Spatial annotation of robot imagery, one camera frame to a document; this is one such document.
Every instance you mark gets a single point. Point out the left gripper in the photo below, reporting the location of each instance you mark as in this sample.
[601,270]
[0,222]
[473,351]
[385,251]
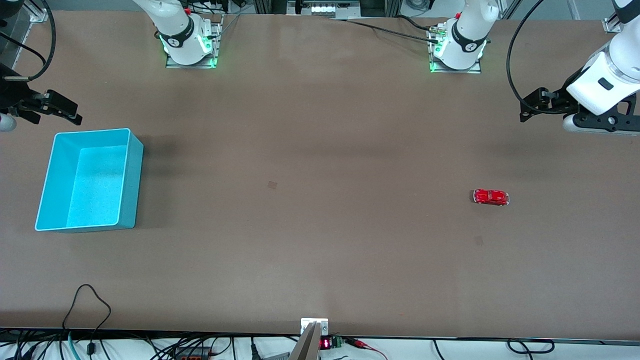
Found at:
[560,103]

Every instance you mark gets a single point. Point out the silver lit electronics box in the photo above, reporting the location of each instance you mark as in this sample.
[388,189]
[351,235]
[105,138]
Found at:
[325,7]

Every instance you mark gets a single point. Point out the silver camera mount plate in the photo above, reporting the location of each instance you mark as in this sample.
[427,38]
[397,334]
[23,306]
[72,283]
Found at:
[306,324]

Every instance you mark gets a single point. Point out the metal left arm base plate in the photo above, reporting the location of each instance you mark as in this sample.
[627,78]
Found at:
[472,70]

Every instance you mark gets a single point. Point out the grey camera mount bar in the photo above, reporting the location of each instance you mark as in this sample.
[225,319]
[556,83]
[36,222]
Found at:
[307,347]

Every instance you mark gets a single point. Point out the blue plastic box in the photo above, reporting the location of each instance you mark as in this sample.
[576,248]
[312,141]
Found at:
[95,190]

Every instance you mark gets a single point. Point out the red digit display module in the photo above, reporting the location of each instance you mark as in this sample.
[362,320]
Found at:
[326,343]

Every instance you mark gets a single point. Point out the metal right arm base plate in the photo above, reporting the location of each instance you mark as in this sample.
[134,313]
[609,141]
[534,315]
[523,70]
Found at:
[175,65]

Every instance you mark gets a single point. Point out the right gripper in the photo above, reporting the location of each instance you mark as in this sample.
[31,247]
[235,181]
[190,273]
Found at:
[14,94]

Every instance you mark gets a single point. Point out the green terminal block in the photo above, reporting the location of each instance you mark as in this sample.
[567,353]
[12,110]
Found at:
[337,342]

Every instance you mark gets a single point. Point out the aluminium frame profile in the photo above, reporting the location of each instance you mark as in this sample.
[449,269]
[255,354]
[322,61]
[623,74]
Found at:
[40,12]
[612,25]

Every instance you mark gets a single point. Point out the red alligator clip lead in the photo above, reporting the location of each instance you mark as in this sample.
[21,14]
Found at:
[357,343]

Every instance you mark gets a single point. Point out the red beetle toy car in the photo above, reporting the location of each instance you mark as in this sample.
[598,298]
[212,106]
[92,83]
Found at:
[490,197]

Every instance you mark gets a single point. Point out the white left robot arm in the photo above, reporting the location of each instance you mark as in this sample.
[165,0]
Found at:
[467,35]

